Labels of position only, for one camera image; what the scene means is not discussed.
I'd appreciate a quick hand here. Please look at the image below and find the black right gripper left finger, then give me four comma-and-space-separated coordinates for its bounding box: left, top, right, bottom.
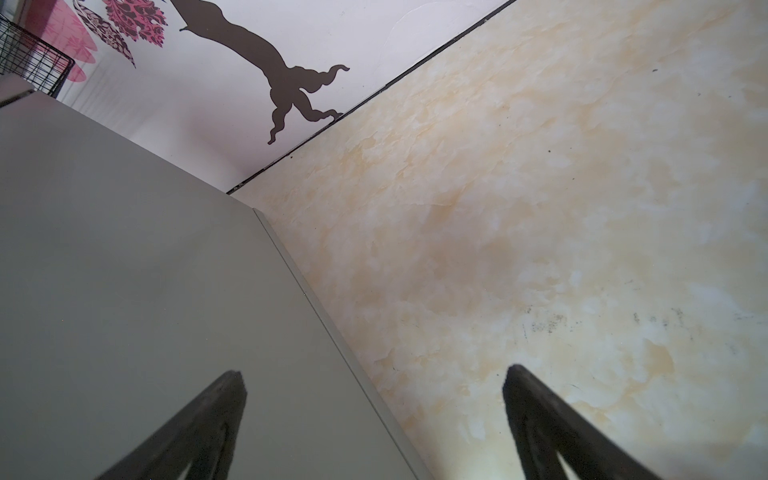
100, 370, 247, 480

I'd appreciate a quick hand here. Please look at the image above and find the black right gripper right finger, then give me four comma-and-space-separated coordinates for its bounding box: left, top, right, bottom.
502, 364, 658, 479

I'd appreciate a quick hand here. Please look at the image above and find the grey metal cabinet counter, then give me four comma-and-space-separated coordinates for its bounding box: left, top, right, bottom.
1, 75, 430, 479

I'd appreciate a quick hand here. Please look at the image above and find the black wire mesh basket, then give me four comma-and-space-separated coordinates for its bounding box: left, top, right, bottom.
1, 16, 75, 98

